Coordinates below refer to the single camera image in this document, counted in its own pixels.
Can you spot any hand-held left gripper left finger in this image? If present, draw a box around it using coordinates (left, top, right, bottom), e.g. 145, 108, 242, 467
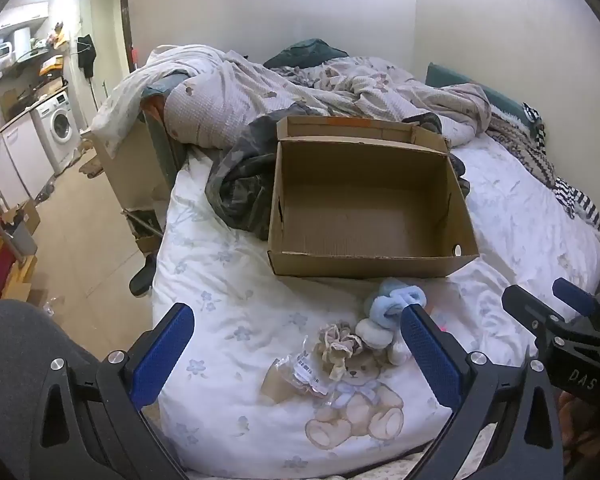
40, 303, 195, 480

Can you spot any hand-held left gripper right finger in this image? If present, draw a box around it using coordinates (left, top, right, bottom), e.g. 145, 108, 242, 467
400, 304, 566, 480

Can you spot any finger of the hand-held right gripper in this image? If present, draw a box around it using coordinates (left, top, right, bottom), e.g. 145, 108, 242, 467
551, 277, 600, 318
501, 285, 563, 341

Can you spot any white fluffy scrunchie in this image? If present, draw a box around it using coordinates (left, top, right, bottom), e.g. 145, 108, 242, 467
355, 317, 413, 366

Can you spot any blue fluffy scrunchie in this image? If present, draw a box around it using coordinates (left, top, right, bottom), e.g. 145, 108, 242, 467
364, 277, 428, 333

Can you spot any beige lace scrunchie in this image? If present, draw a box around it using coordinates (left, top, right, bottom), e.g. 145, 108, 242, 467
317, 322, 365, 381

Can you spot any black chair base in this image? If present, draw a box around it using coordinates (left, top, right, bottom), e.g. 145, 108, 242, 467
130, 255, 157, 297

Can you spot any black and white striped cloth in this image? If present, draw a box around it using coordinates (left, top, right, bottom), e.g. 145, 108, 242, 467
522, 102, 600, 231

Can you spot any brown paper card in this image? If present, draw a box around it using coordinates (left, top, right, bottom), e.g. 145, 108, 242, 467
261, 367, 301, 405

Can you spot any beige patterned knit blanket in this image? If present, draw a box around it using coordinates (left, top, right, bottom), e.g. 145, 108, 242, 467
485, 110, 561, 191

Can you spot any grey bin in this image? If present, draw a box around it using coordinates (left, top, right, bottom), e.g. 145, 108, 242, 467
4, 220, 38, 256

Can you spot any camouflage jacket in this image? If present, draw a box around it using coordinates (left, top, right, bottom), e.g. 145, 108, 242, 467
205, 102, 473, 241

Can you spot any beige wooden cabinet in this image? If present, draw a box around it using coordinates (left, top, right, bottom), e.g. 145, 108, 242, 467
97, 120, 171, 211

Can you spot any small cardboard box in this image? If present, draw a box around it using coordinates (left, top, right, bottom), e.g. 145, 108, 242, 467
10, 200, 40, 233

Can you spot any teal pillow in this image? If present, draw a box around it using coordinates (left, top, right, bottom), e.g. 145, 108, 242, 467
425, 62, 526, 121

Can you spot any white kitchen cabinet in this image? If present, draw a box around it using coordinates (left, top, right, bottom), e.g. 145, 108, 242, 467
0, 110, 55, 206

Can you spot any white washing machine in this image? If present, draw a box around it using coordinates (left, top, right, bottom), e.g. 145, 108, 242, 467
30, 91, 83, 173

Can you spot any white printed duvet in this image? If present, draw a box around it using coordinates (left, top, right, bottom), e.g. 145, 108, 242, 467
90, 45, 493, 161

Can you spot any black hanging garment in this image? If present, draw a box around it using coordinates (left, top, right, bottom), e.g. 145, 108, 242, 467
77, 34, 97, 78

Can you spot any dark brown door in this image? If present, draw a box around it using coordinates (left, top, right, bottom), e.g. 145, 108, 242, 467
120, 0, 139, 73

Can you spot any dark green pillow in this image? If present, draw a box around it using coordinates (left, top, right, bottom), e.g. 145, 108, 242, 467
264, 38, 351, 70

